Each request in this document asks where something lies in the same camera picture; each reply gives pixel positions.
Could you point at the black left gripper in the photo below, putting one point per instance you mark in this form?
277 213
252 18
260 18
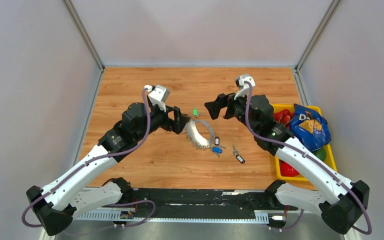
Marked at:
179 120

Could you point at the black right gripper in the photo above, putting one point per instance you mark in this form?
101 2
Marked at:
222 101

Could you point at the large metal key ring plate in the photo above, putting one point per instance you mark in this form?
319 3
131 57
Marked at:
198 140

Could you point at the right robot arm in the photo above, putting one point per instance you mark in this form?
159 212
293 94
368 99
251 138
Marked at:
340 202

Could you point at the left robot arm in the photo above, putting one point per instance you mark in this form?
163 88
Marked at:
58 203

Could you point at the key with black tag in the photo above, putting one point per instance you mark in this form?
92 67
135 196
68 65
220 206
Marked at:
237 155

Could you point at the red cherries bunch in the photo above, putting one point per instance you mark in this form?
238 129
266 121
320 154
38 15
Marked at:
284 117

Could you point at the red plastic fruit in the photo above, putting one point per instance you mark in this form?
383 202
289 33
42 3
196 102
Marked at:
287 170

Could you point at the blue chips bag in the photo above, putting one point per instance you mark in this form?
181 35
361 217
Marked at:
310 128

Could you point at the green lime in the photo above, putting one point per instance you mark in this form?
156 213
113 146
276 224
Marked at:
320 154

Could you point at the yellow plastic bin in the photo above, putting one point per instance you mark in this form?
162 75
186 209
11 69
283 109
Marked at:
276 163

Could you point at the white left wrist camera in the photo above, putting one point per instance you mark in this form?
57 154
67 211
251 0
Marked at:
158 95

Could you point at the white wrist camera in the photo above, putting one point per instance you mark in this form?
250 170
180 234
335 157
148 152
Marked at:
243 82
158 95

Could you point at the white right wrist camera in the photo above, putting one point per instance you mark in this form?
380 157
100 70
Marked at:
243 82

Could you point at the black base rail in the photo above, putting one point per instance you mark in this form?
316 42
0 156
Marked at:
221 206

